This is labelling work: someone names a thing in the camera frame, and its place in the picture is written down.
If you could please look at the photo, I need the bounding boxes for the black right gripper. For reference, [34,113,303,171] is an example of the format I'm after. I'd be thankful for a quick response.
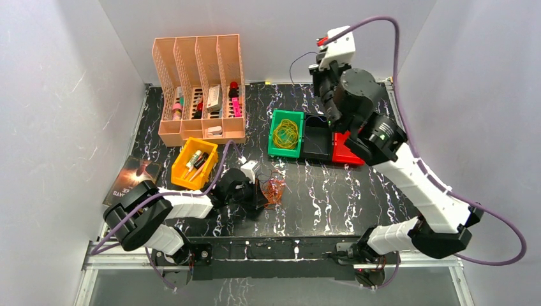
[309,53,353,133]

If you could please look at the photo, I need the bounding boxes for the orange cable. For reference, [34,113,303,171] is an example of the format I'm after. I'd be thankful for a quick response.
[260,173,287,208]

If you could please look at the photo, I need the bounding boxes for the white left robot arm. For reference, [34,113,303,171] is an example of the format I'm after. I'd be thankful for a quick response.
[103,161,260,265]

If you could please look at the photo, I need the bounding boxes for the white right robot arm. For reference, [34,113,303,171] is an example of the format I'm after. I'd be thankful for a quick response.
[308,62,483,264]

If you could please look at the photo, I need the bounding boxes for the green plastic bin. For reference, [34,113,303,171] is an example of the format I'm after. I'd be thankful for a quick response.
[267,109,304,159]

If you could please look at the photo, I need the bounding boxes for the red plastic bin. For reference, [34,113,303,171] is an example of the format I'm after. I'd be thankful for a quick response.
[331,131,365,166]

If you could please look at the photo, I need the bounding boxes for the black plastic bin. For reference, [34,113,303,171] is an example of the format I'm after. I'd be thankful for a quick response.
[300,113,334,162]

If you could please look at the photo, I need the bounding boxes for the pink pen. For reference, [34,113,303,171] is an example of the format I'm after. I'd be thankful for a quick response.
[182,164,201,179]

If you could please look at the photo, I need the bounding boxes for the black cylinder marker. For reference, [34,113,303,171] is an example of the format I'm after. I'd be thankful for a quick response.
[193,152,209,169]

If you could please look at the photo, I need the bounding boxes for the white glue stick tube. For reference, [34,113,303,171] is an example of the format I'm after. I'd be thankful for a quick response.
[186,150,202,169]

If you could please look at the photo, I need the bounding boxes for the white stapler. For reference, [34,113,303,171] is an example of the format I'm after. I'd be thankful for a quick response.
[207,126,223,137]

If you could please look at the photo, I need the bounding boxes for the yellow plastic bin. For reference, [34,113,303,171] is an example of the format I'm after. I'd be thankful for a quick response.
[170,137,218,190]

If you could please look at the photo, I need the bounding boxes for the pink highlighter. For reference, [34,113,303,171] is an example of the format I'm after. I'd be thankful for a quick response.
[232,97,242,117]

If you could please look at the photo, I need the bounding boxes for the white box in organizer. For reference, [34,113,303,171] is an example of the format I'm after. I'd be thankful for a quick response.
[206,85,222,112]

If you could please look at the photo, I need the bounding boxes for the red black stamp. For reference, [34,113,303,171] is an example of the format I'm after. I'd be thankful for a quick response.
[228,82,239,99]

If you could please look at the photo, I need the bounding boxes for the dark illustrated book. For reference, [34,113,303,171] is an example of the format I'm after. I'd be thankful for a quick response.
[103,156,162,206]

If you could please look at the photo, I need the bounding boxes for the peach desk file organizer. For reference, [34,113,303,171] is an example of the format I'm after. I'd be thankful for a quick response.
[152,34,247,147]

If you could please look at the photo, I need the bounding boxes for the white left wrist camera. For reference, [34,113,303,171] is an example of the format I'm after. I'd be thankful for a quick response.
[240,159,261,184]

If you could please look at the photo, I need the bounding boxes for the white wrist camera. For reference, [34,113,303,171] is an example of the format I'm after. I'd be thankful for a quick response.
[240,159,261,184]
[316,25,355,71]

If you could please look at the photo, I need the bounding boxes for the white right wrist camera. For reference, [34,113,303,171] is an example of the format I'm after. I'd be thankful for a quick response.
[316,25,355,71]

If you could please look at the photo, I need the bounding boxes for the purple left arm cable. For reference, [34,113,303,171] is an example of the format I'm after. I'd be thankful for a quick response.
[89,140,248,256]

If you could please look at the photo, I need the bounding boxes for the yellow cable coil in bin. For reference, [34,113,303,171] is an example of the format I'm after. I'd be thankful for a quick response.
[272,119,300,150]

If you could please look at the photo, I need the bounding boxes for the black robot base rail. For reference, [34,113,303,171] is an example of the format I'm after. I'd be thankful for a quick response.
[151,235,401,289]

